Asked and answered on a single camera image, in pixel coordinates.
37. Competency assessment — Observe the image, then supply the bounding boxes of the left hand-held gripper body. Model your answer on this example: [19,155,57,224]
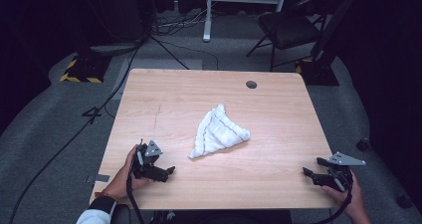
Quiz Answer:
[131,139,164,180]

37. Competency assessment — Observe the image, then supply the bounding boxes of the long black floor cable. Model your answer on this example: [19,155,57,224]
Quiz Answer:
[7,39,145,224]

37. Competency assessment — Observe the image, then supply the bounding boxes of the person's dark lap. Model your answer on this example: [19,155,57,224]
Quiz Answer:
[110,203,294,224]

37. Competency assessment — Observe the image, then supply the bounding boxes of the grey tape strip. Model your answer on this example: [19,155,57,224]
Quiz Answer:
[86,173,111,184]

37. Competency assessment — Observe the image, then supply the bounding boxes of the thin black floor cable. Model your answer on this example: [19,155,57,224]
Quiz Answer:
[158,39,220,72]

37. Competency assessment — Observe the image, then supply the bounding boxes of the dark equipment stand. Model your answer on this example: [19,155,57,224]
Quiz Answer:
[78,0,155,57]

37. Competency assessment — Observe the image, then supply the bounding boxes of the black caster wheel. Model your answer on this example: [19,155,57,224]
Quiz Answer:
[395,193,415,210]
[355,137,371,152]

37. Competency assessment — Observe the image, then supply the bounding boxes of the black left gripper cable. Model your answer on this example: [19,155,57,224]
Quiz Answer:
[125,150,147,224]

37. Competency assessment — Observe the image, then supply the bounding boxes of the bundle of floor cables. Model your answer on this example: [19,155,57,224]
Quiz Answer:
[150,8,214,38]

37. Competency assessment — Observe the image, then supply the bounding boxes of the black yellow striped stand base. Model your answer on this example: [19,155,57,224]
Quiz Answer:
[59,52,112,85]
[294,56,340,87]

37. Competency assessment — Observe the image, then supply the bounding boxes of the black folding chair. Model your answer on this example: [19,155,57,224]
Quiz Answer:
[245,0,328,73]

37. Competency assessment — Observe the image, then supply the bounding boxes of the person's right hand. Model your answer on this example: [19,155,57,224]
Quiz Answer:
[320,171,366,219]

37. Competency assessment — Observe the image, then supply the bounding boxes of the white desk frame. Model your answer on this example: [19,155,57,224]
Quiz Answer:
[202,0,290,44]

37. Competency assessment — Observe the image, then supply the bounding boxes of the white towel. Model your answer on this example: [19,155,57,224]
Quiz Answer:
[187,103,252,159]

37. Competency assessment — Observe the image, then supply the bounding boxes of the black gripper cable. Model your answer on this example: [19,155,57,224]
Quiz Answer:
[125,150,147,224]
[311,183,353,224]

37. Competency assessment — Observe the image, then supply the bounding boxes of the black slanted stand pole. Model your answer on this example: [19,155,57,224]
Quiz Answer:
[311,0,363,63]

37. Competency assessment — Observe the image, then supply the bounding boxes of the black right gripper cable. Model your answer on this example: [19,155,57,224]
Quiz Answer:
[311,183,353,224]

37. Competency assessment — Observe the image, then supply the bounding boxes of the person's left hand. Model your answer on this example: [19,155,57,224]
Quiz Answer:
[100,144,151,201]

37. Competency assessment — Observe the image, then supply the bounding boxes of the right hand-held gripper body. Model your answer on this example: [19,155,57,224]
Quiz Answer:
[322,151,367,193]

